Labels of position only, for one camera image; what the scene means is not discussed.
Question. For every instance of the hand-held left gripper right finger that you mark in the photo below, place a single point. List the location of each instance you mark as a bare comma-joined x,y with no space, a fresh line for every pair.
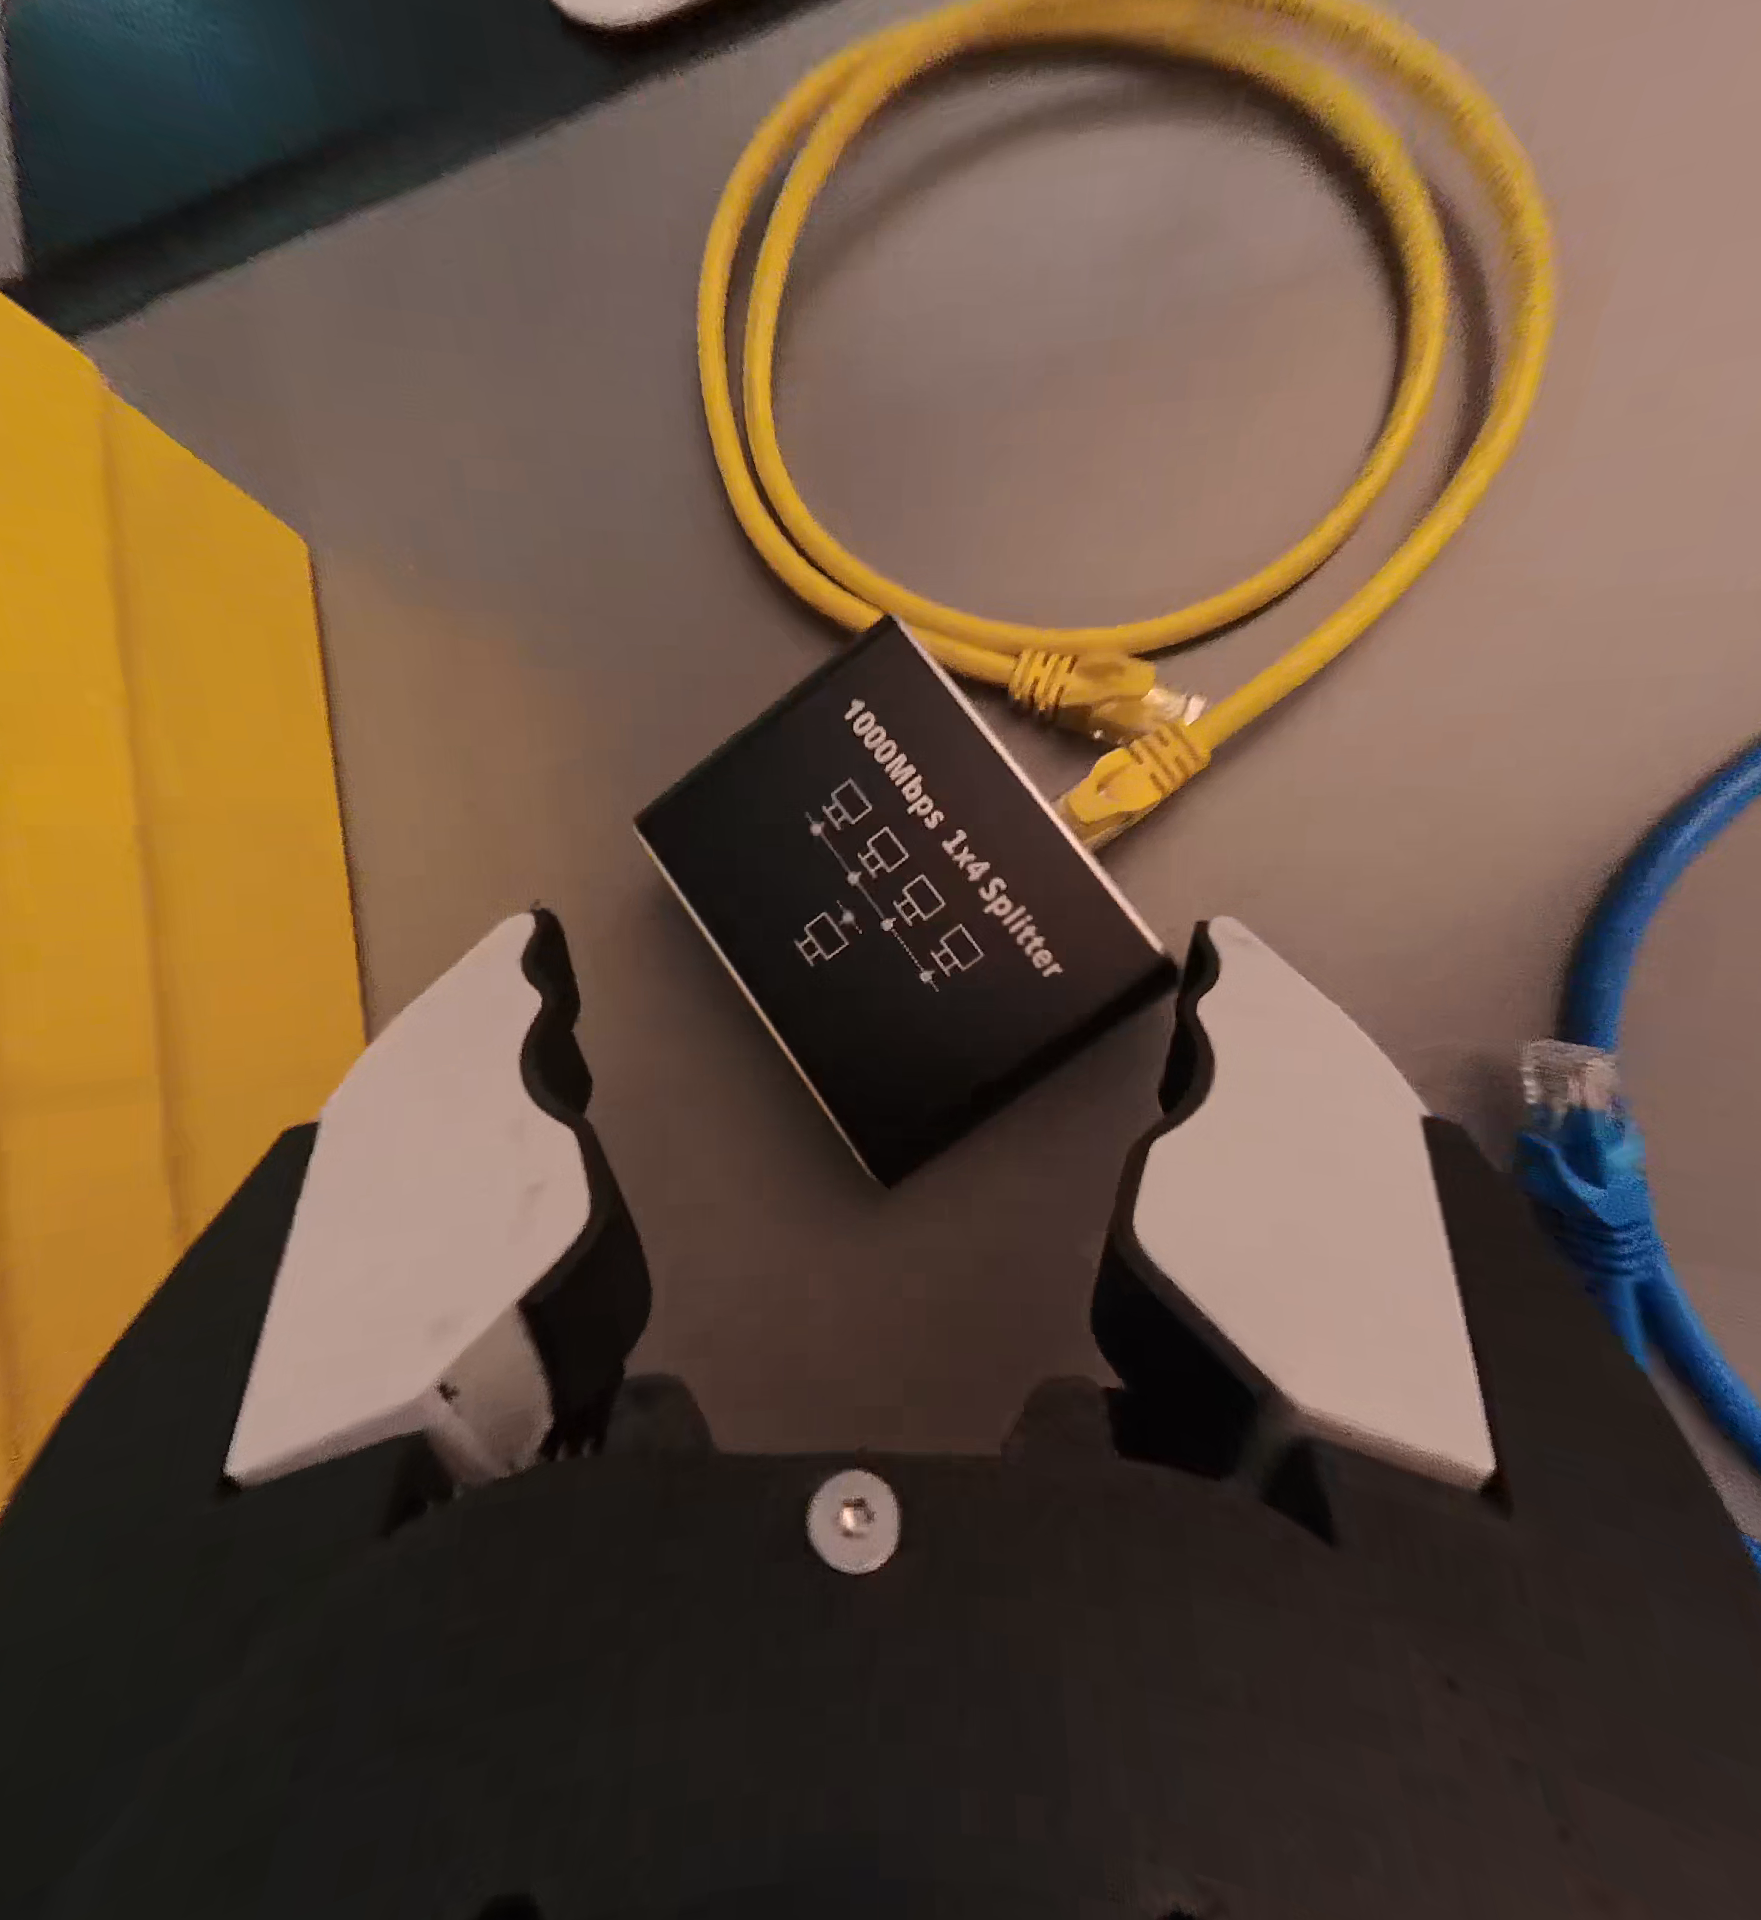
1314,1233

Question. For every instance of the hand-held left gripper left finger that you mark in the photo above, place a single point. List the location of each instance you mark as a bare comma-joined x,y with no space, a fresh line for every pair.
414,1199

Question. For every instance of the yellow plastic bin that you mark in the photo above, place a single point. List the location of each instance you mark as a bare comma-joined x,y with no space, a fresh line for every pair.
117,900

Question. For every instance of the black network switch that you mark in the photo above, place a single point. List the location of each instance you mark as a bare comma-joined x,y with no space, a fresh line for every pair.
895,931

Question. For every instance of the black wrist rest pad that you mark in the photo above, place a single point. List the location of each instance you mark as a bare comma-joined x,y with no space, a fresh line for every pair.
145,119

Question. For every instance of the white board stand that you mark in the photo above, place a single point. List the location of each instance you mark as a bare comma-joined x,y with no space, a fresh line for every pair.
626,7

